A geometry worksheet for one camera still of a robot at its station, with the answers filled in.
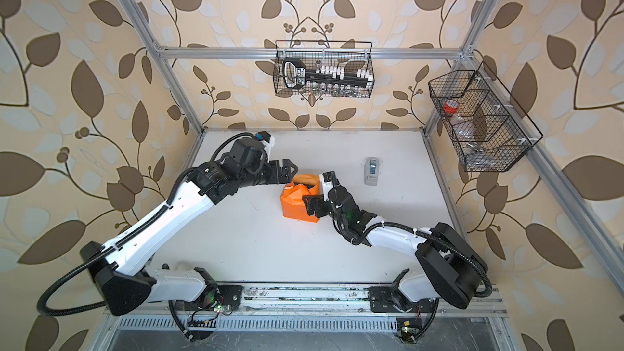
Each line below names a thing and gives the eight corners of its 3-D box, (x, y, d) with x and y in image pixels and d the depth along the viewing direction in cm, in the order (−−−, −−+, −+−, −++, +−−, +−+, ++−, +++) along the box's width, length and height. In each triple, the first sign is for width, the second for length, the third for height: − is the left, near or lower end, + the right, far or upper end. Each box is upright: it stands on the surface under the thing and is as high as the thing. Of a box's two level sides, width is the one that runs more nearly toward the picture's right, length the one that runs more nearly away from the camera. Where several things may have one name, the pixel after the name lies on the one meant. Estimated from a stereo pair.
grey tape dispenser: (364, 184, 102) (365, 178, 99) (364, 162, 110) (365, 156, 106) (377, 186, 102) (379, 180, 98) (376, 164, 110) (378, 157, 106)
